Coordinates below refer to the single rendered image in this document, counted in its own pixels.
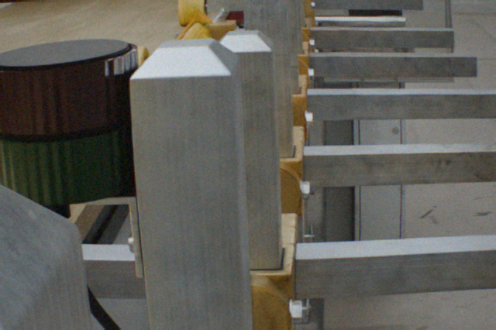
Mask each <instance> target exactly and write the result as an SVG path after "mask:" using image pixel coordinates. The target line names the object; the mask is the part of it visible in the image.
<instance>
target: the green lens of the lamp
mask: <svg viewBox="0 0 496 330"><path fill-rule="evenodd" d="M0 185H1V186H3V187H6V188H8V189H9V190H11V191H14V192H15V193H17V194H20V195H22V196H23V197H25V198H28V199H29V200H31V201H34V202H36V203H38V205H61V204H69V203H76V202H81V203H82V202H86V201H94V200H98V199H102V198H107V197H111V196H114V195H117V194H121V193H122V192H125V191H128V190H130V188H132V187H134V186H136V182H135V171H134V160H133V140H132V128H131V122H129V123H127V124H126V125H124V126H123V127H121V128H118V129H114V130H112V131H108V132H103V133H102V134H98V135H94V136H86V137H81V138H76V139H62V140H59V141H51V142H23V141H15V140H9V139H3V138H0Z"/></svg>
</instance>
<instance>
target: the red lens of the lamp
mask: <svg viewBox="0 0 496 330"><path fill-rule="evenodd" d="M128 45H129V46H131V48H132V49H131V50H130V51H128V53H123V54H122V56H120V57H115V58H114V57H113V58H110V59H106V60H103V61H100V62H99V61H98V62H96V63H95V62H93V63H91V64H84V65H81V66H78V65H77V66H75V67H74V66H73V67H64V68H59V69H57V68H52V69H48V70H47V69H46V70H25V71H19V70H18V71H17V70H14V71H10V70H3V71H0V132H3V133H9V134H18V135H45V134H51V133H62V132H76V131H81V130H86V129H90V128H95V127H99V126H104V125H110V124H112V123H116V122H118V121H120V120H123V119H127V118H128V117H130V115H131V106H130V96H129V79H130V78H131V76H132V75H133V73H134V72H135V71H136V70H137V68H138V67H139V64H138V57H139V54H138V46H136V45H134V44H132V43H128Z"/></svg>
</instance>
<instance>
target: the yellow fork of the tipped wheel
mask: <svg viewBox="0 0 496 330"><path fill-rule="evenodd" d="M228 14H229V11H228V10H227V9H225V8H223V9H222V10H221V11H220V13H218V14H217V16H216V17H215V18H214V19H213V20H212V19H211V18H209V17H208V16H207V15H205V14H204V13H202V12H198V13H197V15H196V16H195V17H194V18H193V19H192V21H191V22H190V23H189V25H188V26H186V28H185V29H184V31H183V32H182V33H181V34H180V33H177V34H176V36H175V38H176V39H177V40H180V39H181V38H182V37H183V35H184V34H185V33H186V32H187V31H188V29H190V28H191V26H192V25H193V24H194V22H195V21H196V19H197V18H199V19H201V20H202V21H205V22H207V23H208V32H209V33H210V34H211V35H212V36H214V37H215V38H216V39H217V40H220V39H221V38H222V37H223V36H224V35H225V34H227V32H229V31H235V29H237V27H236V20H226V16H227V15H228Z"/></svg>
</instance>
